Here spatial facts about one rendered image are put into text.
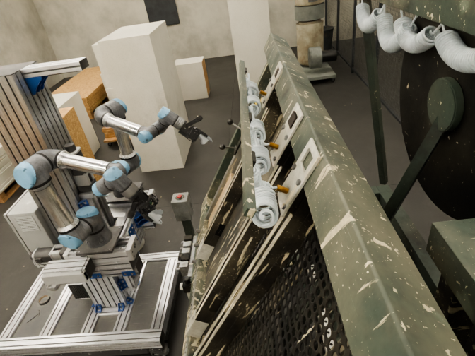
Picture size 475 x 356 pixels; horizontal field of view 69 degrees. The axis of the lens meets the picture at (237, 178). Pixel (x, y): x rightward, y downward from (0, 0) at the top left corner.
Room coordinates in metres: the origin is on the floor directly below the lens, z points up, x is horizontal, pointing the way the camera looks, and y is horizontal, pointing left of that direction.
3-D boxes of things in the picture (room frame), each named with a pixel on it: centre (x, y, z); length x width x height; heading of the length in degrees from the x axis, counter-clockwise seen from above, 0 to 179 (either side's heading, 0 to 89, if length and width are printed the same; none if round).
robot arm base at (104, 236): (1.62, 0.89, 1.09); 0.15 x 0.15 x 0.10
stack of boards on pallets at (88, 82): (7.89, 3.00, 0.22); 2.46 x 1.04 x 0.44; 174
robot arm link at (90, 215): (1.62, 0.89, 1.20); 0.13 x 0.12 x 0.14; 160
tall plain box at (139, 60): (4.60, 0.95, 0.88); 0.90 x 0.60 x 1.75; 174
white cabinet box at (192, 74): (7.02, 0.58, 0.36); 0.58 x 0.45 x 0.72; 84
